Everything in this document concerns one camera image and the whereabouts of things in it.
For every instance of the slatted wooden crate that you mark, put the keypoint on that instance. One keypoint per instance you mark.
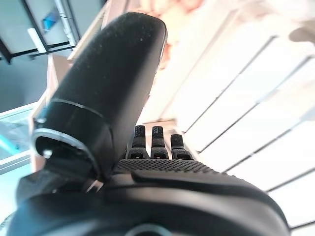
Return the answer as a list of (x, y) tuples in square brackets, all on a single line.
[(246, 98)]

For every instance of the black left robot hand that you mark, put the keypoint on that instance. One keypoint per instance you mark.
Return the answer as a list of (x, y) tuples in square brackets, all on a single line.
[(110, 73)]

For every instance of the white table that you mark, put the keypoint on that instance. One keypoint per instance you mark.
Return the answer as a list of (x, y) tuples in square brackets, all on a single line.
[(37, 40)]

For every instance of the open grey laptop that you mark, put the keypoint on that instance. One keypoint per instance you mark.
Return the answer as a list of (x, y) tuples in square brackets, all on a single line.
[(49, 21)]

